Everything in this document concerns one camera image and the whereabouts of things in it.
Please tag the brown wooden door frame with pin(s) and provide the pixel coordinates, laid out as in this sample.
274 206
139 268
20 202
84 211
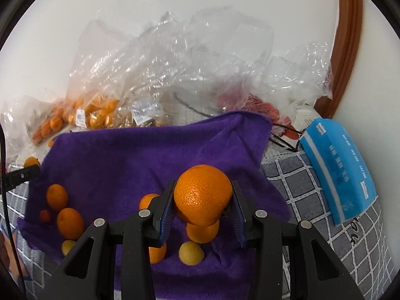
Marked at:
344 54

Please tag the orange on towel right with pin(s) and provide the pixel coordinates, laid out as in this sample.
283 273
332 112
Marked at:
156 255

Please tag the blue tissue pack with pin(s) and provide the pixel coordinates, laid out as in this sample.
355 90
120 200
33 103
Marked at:
344 177

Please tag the orange on towel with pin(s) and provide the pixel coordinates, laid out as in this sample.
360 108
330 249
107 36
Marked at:
156 255
146 200

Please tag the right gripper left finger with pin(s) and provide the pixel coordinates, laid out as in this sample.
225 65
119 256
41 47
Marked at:
162 209

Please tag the large orange front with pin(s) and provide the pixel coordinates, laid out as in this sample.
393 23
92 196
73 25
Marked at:
201 194

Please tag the grey checked blanket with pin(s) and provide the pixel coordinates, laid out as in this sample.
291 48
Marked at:
360 243

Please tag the orange on towel left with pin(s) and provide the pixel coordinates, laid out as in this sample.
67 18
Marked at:
146 200

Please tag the small orange pile middle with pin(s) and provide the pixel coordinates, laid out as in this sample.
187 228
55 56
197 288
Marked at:
30 161

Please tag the orange pile left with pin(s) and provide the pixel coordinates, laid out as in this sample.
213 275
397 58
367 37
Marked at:
57 197

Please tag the yellow-green lemon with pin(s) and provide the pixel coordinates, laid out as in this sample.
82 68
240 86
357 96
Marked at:
66 246
190 253

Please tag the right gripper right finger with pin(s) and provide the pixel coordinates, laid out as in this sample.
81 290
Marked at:
241 216

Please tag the bag of small oranges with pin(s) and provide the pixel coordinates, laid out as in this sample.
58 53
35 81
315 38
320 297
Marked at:
29 124

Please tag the orange pile right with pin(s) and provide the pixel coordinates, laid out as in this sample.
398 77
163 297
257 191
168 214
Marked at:
202 235

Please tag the clear plastic bags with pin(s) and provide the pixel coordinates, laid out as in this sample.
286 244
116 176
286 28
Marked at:
176 72

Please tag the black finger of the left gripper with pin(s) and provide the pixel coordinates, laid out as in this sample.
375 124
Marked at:
15 178

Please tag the orange pile top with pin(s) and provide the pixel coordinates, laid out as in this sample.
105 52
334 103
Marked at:
70 224

